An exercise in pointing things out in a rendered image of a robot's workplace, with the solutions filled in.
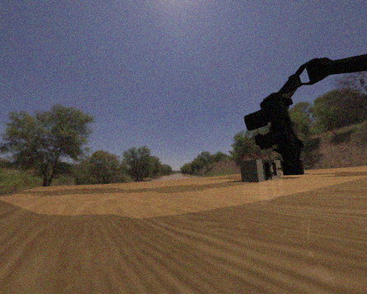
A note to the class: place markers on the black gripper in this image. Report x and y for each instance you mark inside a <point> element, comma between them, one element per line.
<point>289,147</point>

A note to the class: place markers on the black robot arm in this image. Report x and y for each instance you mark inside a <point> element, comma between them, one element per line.
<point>276,105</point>

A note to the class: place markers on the black two-prong charger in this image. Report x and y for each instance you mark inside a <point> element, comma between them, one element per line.
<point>298,168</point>

